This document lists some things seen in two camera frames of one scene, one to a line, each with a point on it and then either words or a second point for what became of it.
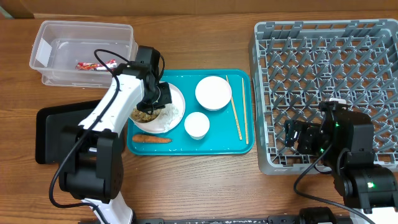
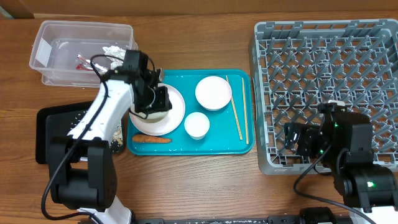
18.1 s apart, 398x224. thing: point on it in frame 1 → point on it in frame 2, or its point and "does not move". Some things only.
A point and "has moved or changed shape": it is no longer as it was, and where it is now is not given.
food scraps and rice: [144, 117] → [117, 142]
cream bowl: [141, 116] does not move
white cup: [196, 125] does not move
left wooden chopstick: [234, 113] does not move
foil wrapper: [170, 114] → [115, 53]
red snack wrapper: [111, 64] has moved or changed shape
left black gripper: [165, 98] does not move
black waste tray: [50, 122] does not move
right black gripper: [308, 134] does not move
